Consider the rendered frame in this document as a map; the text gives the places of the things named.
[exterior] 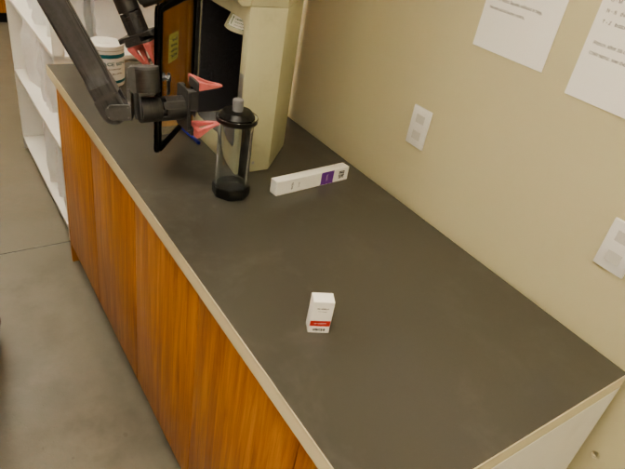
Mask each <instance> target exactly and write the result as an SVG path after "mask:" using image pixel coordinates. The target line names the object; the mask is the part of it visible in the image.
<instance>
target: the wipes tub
mask: <svg viewBox="0 0 625 469"><path fill-rule="evenodd" d="M90 39H91V40H92V42H93V44H94V46H95V47H96V49H97V51H98V52H99V54H100V56H101V58H102V60H103V62H104V63H105V65H106V66H107V69H108V70H109V72H110V73H111V74H112V76H113V78H114V80H115V82H116V84H117V85H118V86H119V87H120V86H122V85H123V84H124V83H125V46H124V44H122V45H119V42H118V39H117V38H113V37H107V36H93V37H90Z"/></svg>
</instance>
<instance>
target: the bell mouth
mask: <svg viewBox="0 0 625 469"><path fill-rule="evenodd" d="M224 26H225V27H226V28H227V29H228V30H230V31H232V32H234V33H237V34H241V35H243V33H244V23H243V20H242V19H241V18H240V17H238V16H236V15H235V14H233V13H232V12H231V13H230V15H229V17H228V19H227V20H226V22H225V24H224Z"/></svg>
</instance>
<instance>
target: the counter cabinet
mask: <svg viewBox="0 0 625 469"><path fill-rule="evenodd" d="M57 99H58V109H59V120H60V138H61V149H62V159H63V169H64V179H65V190H66V199H67V209H68V220H69V230H70V240H71V251H72V260H73V261H80V262H81V264H82V266H83V268H84V270H85V272H86V275H87V277H88V279H89V281H90V284H91V286H92V288H93V289H94V291H95V293H96V295H97V297H98V299H99V301H100V304H101V306H102V308H103V310H104V312H105V314H106V315H107V317H108V319H109V321H110V324H111V326H112V328H113V331H114V333H115V335H116V337H117V339H118V341H119V342H120V344H121V346H122V348H123V350H124V352H125V354H126V357H127V359H128V361H129V364H130V366H131V367H132V369H133V371H134V373H135V375H136V377H137V379H138V381H139V383H140V386H141V388H142V390H143V392H144V394H145V395H146V397H147V399H148V401H149V404H150V406H151V408H152V410H153V413H154V415H155V417H156V419H157V421H158V422H159V424H160V426H161V428H162V430H163V432H164V434H165V436H166V439H167V441H168V444H169V446H170V447H171V449H172V451H173V453H174V455H175V457H176V459H177V461H178V463H179V465H180V468H181V469H318V468H317V467H316V465H315V464H314V462H313V460H312V459H311V457H310V456H309V455H308V453H307V452H306V450H305V449H304V447H303V446H302V445H301V444H300V442H299V441H298V439H297V438H296V436H295V435H294V433H293V432H292V430H291V429H290V427H289V426H288V425H287V423H286V421H285V420H284V418H283V417H282V415H281V414H280V412H279V411H278V410H277V408H276V407H275V405H274V404H273V402H272V401H271V399H270V398H269V397H268V396H267V394H266V393H265V391H264V390H263V388H262V387H261V385H260V384H259V382H258V381H257V379H256V378H255V376H254V375H253V373H252V372H251V370H250V369H249V368H248V366H247V365H246V363H245V361H244V360H243V358H242V357H241V356H240V355H239V354H238V352H237V351H236V349H235V348H234V346H233V344H232V343H231V341H230V340H229V339H228V337H227V336H226V334H225V333H224V331H223V330H222V328H221V327H220V325H219V324H218V322H217V321H216V319H215V318H214V316H213V315H212V314H211V313H210V311H209V310H208V309H207V307H206V305H205V304H204V302H203V301H202V299H201V298H200V296H199V295H198V294H197V292H196V291H195V289H194V288H193V286H192V284H191V283H190V281H189V280H188V279H187V277H186V276H185V274H184V273H183V272H182V271H181V269H180V267H179V266H178V265H177V263H176V262H175V260H174V259H173V257H172V256H171V254H170V253H169V251H168V250H167V249H166V247H165V245H164V244H163V242H162V241H161V239H160V238H159V237H158V235H157V234H156V232H155V231H154V229H153V227H152V226H151V225H150V224H149V223H148V221H147V220H146V218H145V217H144V215H143V214H142V212H141V211H140V209H139V208H138V206H137V205H136V203H135V202H134V200H133V199H132V197H131V196H130V194H129V193H128V192H127V190H126V188H125V187H124V185H123V184H122V182H120V180H119V179H118V178H117V176H116V175H115V173H114V172H113V170H112V168H111V167H110V165H109V164H108V163H107V161H106V160H105V158H104V157H103V155H102V154H101V152H100V150H99V149H98V148H97V146H96V145H95V143H94V142H93V140H92V139H91V138H90V137H89V135H88V134H87V133H86V131H85V129H84V128H83V126H82V125H81V123H80V122H79V120H78V119H77V118H76V116H75V115H74V113H73V111H72V110H71V108H70V107H69V105H68V104H67V102H66V101H65V100H64V98H63V97H62V96H61V95H60V93H59V91H58V90H57ZM619 388H620V387H619ZM619 388H618V389H617V390H615V391H614V392H612V393H610V394H609V395H607V396H605V397H604V398H602V399H600V400H599V401H597V402H596V403H594V404H593V405H591V406H589V407H588V408H586V409H584V410H583V411H582V412H580V413H579V414H577V415H576V416H574V417H572V418H571V419H569V420H568V421H566V422H564V423H562V424H561V425H559V426H558V427H556V428H554V429H553V430H551V431H550V432H549V433H548V434H546V435H544V436H542V437H541V438H539V439H538V440H536V441H534V442H533V443H531V444H530V445H528V446H526V447H525V448H523V449H521V450H520V451H518V452H516V453H515V454H513V455H512V456H511V457H510V458H508V459H506V460H505V461H503V462H501V463H499V464H498V465H496V466H495V467H493V468H492V469H566V468H567V466H568V465H569V464H570V463H571V461H572V460H573V458H574V457H575V455H576V454H577V452H578V450H579V449H580V447H581V446H582V444H583V443H584V441H585V440H586V438H587V437H588V435H589V434H590V432H591V431H592V429H593V427H594V426H595V424H597V422H598V421H599V419H600V418H601V416H602V415H603V413H604V412H605V410H606V408H607V407H608V405H609V404H610V402H611V401H612V399H613V398H614V396H615V395H616V393H617V392H618V390H619Z"/></svg>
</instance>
